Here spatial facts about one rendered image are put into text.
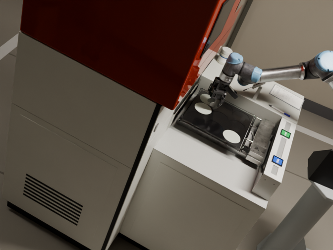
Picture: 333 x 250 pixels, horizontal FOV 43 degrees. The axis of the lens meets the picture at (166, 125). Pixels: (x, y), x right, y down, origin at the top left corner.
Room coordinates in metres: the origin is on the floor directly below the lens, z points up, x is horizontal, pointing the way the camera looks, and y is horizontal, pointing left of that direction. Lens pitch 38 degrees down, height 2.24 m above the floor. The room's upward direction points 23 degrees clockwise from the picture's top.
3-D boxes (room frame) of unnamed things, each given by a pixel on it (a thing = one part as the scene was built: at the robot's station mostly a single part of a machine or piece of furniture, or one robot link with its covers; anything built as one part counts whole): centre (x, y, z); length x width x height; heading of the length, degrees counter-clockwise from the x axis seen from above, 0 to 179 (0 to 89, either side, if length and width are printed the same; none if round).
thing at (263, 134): (1.94, -0.52, 0.87); 0.36 x 0.08 x 0.03; 171
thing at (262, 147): (1.86, -0.51, 0.89); 0.08 x 0.03 x 0.03; 81
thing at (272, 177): (1.84, -0.61, 0.89); 0.55 x 0.09 x 0.14; 171
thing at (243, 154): (1.83, -0.30, 0.84); 0.50 x 0.02 x 0.03; 81
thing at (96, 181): (1.86, 0.33, 0.41); 0.82 x 0.70 x 0.82; 171
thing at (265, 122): (2.10, -0.55, 0.89); 0.08 x 0.03 x 0.03; 81
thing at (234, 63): (2.00, -0.20, 1.21); 0.09 x 0.08 x 0.11; 88
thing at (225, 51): (2.45, -0.17, 1.01); 0.07 x 0.07 x 0.10
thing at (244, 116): (1.96, -0.26, 0.90); 0.34 x 0.34 x 0.01; 81
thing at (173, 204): (2.02, -0.37, 0.41); 0.96 x 0.64 x 0.82; 171
